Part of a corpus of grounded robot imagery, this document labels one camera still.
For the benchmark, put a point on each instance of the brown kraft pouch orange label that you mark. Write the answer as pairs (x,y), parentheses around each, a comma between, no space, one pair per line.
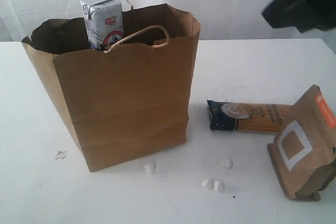
(303,151)

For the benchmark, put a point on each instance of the small white blue carton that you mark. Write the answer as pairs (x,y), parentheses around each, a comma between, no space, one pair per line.
(103,21)

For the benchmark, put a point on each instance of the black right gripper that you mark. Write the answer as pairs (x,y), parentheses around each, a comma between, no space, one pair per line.
(304,15)

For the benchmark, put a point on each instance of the clear plastic scrap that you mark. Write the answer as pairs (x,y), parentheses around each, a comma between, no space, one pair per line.
(61,155)

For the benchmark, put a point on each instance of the brown paper bag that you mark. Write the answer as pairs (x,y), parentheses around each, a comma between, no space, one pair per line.
(125,102)

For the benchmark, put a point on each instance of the spaghetti pasta packet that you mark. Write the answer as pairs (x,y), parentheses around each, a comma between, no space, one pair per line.
(246,117)

